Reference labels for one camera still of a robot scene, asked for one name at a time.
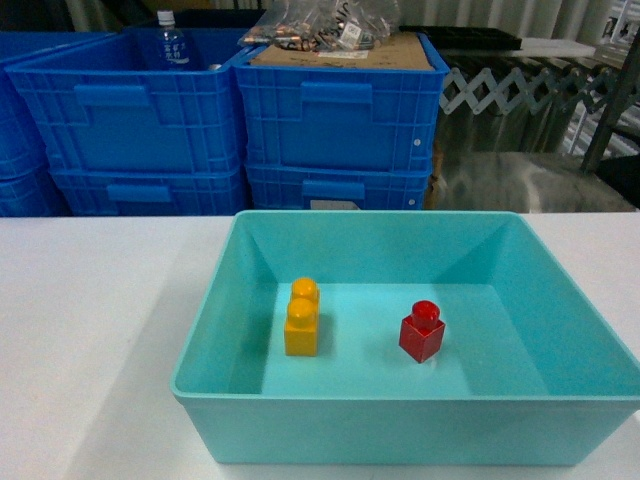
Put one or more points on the red toy block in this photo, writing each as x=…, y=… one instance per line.
x=422, y=331

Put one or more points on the yellow toy block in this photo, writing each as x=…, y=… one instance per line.
x=301, y=328

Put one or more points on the blue crate lower right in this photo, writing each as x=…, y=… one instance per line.
x=282, y=187

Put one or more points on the blue crate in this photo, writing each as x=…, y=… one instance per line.
x=110, y=105
x=151, y=194
x=282, y=187
x=374, y=111

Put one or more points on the teal plastic bin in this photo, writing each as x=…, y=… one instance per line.
x=528, y=373

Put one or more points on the blue crate upper right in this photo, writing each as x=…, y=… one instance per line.
x=374, y=111

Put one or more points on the brown cardboard sheet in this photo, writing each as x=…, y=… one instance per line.
x=345, y=57

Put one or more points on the plastic bag of parts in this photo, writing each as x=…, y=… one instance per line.
x=323, y=26

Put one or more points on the blue crate lower left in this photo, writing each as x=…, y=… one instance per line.
x=151, y=194

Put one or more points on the black tray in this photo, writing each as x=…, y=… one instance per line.
x=467, y=38

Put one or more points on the clear water bottle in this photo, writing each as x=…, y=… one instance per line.
x=172, y=44

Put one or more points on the expandable roller conveyor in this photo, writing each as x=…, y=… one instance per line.
x=500, y=85

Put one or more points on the blue crate upper left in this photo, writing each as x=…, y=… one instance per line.
x=110, y=105

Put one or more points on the blue crates far left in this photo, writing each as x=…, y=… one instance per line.
x=27, y=189

